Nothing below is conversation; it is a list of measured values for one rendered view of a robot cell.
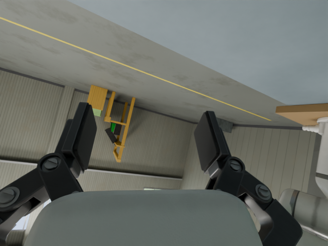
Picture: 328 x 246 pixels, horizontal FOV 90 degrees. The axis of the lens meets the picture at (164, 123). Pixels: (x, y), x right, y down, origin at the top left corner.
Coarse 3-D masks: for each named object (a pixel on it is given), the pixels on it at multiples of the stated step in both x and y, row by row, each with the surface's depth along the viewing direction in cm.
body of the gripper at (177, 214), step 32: (96, 192) 8; (128, 192) 8; (160, 192) 8; (192, 192) 8; (224, 192) 9; (64, 224) 6; (96, 224) 7; (128, 224) 7; (160, 224) 7; (192, 224) 7; (224, 224) 7
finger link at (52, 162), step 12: (48, 156) 9; (60, 156) 9; (48, 168) 8; (60, 168) 8; (48, 180) 8; (60, 180) 8; (72, 180) 8; (48, 192) 8; (60, 192) 8; (72, 192) 8
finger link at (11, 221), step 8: (32, 200) 9; (24, 208) 8; (0, 216) 8; (8, 216) 8; (16, 216) 8; (0, 224) 7; (8, 224) 8; (0, 232) 8; (8, 232) 8; (0, 240) 8
